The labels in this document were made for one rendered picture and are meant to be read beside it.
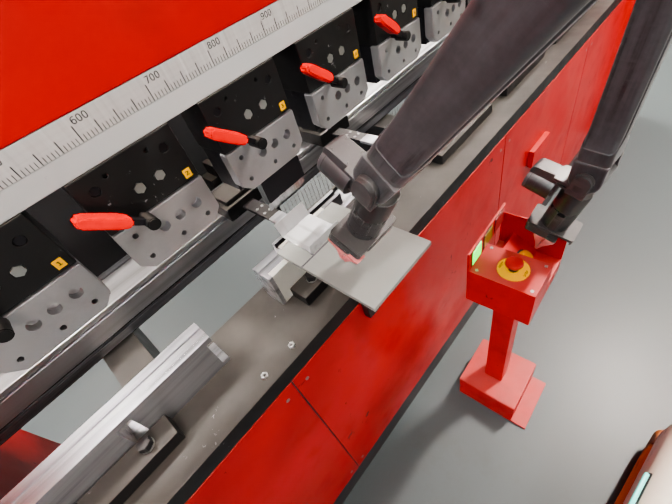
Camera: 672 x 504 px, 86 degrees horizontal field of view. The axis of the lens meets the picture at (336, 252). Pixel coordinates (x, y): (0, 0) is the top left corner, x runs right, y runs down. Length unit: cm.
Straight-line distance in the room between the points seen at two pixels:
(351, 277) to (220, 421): 37
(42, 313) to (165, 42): 38
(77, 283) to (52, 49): 28
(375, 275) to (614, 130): 46
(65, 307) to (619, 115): 86
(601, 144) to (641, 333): 122
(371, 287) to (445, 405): 102
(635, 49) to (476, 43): 46
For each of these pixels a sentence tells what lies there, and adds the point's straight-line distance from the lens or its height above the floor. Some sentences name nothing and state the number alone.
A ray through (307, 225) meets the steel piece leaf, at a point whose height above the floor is 100.
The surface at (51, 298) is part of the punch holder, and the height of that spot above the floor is 124.
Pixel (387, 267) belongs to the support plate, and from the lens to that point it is 68.
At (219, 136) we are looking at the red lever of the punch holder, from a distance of 56.
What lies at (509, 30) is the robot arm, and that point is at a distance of 27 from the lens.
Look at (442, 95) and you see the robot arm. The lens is 32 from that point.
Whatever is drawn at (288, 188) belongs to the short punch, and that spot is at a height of 110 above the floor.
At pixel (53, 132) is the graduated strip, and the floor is 139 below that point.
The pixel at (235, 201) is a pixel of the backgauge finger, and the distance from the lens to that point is 94.
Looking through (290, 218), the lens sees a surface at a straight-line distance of 81.
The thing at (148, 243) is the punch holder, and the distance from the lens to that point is 59.
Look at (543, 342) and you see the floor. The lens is 177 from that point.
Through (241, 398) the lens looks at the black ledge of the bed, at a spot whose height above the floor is 88.
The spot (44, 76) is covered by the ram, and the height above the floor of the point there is 144.
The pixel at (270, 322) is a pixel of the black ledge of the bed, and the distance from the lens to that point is 84.
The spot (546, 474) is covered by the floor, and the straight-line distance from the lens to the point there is 158.
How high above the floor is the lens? 152
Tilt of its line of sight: 45 degrees down
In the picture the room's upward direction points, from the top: 20 degrees counter-clockwise
